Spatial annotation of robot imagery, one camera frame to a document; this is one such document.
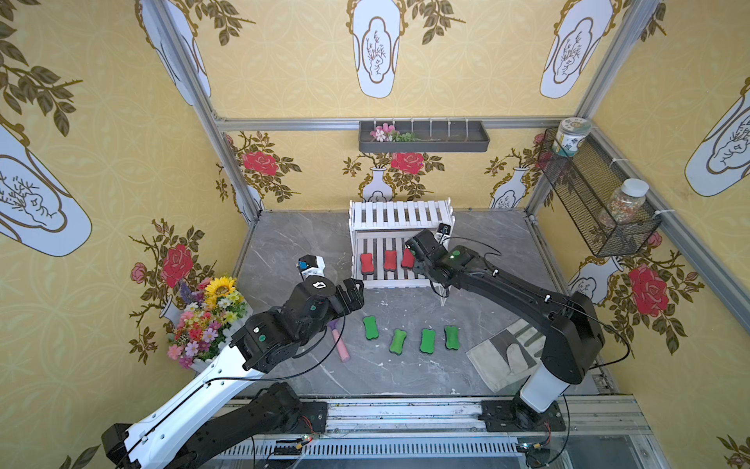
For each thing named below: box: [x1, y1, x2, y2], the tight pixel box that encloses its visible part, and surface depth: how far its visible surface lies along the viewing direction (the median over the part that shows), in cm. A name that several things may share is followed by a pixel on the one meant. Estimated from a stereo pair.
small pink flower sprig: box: [369, 122, 420, 143], surface depth 89 cm
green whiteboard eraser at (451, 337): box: [444, 324, 460, 351], surface depth 89 cm
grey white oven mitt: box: [464, 318, 547, 394], surface depth 85 cm
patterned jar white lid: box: [552, 117, 592, 158], surface depth 87 cm
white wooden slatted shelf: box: [348, 197, 457, 290], surface depth 87 cm
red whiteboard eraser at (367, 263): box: [360, 253, 375, 275], surface depth 92 cm
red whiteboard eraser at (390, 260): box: [383, 250, 398, 272], surface depth 91 cm
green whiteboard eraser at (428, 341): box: [419, 328, 437, 355], surface depth 87 cm
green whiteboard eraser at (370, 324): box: [363, 315, 379, 341], surface depth 92 cm
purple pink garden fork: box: [328, 318, 351, 363], surface depth 87 cm
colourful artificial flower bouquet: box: [166, 275, 249, 370], surface depth 77 cm
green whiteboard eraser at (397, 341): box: [389, 329, 408, 356], surface depth 87 cm
